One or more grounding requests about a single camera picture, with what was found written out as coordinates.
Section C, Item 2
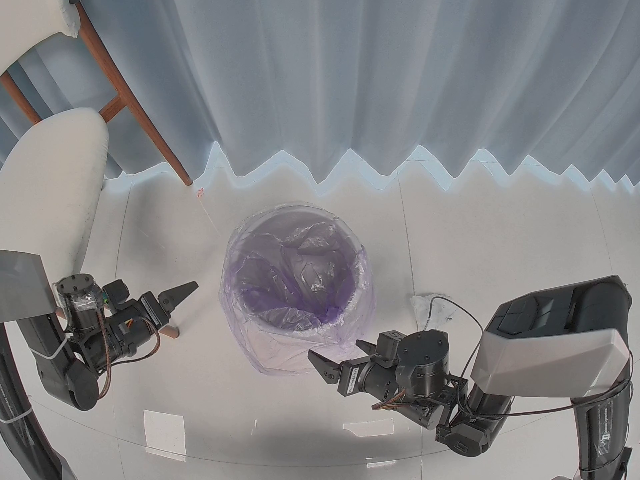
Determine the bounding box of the crumpled white paper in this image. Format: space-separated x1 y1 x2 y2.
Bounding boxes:
411 293 455 331

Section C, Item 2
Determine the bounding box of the pale blue curtain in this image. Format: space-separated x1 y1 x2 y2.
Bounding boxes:
0 0 640 194

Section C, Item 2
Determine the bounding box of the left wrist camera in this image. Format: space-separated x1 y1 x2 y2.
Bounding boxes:
102 279 132 315

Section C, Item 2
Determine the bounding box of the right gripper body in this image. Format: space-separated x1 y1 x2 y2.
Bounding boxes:
339 359 402 402

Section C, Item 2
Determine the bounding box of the purple plastic bag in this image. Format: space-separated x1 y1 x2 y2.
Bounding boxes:
220 200 374 376

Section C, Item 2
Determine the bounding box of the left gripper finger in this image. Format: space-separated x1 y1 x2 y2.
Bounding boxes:
158 281 199 320

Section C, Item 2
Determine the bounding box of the white trash bin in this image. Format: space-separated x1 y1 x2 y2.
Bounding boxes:
227 207 362 369

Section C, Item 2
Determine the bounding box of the white cushioned wooden chair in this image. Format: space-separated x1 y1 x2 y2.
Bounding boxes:
0 0 194 340

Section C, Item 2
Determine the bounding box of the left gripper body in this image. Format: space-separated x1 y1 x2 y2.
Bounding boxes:
111 290 174 362

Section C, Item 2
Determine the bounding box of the black cable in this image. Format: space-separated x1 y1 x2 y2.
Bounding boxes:
426 294 632 419

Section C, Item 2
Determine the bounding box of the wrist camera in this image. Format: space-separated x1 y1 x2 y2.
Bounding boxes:
356 331 404 365
102 279 132 315

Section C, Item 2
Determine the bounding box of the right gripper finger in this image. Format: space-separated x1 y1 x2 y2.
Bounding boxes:
307 349 343 385

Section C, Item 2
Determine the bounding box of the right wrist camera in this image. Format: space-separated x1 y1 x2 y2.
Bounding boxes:
356 331 404 365

